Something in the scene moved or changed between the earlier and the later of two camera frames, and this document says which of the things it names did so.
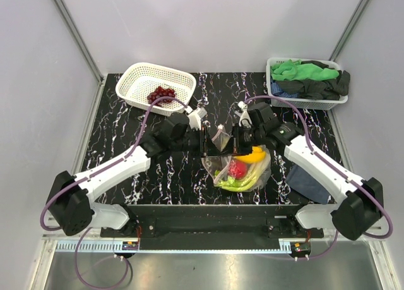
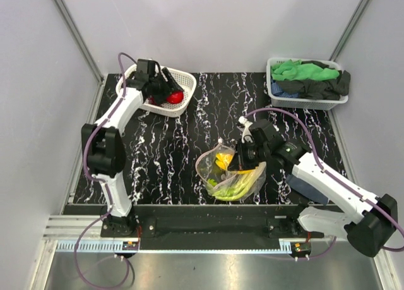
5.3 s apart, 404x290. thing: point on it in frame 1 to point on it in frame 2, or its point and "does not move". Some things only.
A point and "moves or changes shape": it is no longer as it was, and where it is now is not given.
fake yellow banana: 257,156 moves or changes shape
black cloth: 330,89 does not move
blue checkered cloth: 276,91 does not move
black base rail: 170,227 does not move
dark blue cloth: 302,181 does not move
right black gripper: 234,145 to 238,162
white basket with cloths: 308,84 does not move
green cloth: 294,69 does not move
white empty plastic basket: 139,79 does not move
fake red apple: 237,169 to 175,97
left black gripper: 212,150 to 161,98
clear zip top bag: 240,172 moves or changes shape
